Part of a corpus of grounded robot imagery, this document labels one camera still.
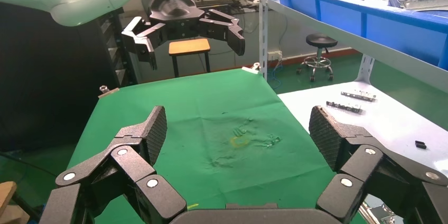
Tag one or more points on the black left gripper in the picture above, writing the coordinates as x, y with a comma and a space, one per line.
171, 5

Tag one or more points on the white metal shelf rack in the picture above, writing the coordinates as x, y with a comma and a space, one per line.
350, 38

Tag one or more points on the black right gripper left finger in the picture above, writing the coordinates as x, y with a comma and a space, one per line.
133, 180

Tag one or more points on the blue plastic bin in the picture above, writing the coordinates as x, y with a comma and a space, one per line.
385, 30

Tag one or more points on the long connector strip part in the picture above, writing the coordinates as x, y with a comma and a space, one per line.
344, 107
358, 95

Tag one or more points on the black round swivel stool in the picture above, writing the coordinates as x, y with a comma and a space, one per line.
321, 40

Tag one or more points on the green table cloth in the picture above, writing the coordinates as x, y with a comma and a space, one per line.
210, 103

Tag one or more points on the small black plastic part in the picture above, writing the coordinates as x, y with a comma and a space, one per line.
421, 144

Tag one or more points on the wooden block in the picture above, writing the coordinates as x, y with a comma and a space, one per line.
5, 194

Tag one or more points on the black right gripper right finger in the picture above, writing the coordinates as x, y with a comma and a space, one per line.
364, 170

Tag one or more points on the shiny metal part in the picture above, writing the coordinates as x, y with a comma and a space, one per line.
379, 213

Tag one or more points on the white power strip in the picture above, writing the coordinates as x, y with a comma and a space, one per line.
274, 55

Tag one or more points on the black shelf cabinet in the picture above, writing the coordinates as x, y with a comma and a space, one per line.
42, 82

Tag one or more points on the metal table clamp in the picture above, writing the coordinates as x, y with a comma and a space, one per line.
250, 69
108, 93

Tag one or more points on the wooden top stool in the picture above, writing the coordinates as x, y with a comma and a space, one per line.
189, 46

